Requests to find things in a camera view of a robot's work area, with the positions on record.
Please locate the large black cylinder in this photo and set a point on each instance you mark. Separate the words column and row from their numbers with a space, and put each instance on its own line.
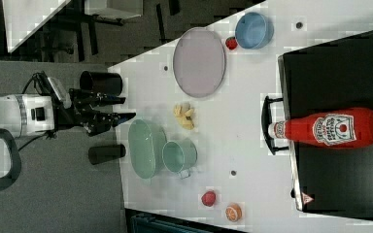
column 104, row 82

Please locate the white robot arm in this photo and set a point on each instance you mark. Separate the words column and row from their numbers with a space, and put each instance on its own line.
column 26, row 115

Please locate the small red strawberry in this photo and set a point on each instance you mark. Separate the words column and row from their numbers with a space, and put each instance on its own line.
column 231, row 43

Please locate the green cup with handle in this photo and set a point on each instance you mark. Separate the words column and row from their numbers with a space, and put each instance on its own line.
column 179, row 157

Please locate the purple round plate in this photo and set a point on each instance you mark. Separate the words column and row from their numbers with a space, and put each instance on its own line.
column 199, row 62

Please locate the peeled yellow banana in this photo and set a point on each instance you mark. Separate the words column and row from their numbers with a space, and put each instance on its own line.
column 183, row 114

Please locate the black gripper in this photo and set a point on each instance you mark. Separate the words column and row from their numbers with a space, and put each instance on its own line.
column 81, row 112

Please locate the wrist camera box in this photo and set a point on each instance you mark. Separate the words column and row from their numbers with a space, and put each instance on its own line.
column 61, row 93

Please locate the small black cylinder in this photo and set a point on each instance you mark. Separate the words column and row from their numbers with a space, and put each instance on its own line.
column 102, row 154

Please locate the black toaster oven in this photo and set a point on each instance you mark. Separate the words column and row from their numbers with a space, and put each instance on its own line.
column 324, row 78

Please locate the large red strawberry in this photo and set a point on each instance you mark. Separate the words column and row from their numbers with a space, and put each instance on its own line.
column 209, row 198

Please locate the green oval colander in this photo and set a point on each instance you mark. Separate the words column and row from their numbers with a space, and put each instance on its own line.
column 146, row 142

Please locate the red ketchup bottle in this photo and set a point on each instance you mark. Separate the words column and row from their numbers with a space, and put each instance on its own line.
column 343, row 129

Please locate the blue bowl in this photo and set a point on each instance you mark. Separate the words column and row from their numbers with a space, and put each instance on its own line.
column 254, row 31

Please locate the orange slice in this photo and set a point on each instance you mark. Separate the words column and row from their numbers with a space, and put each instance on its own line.
column 233, row 212

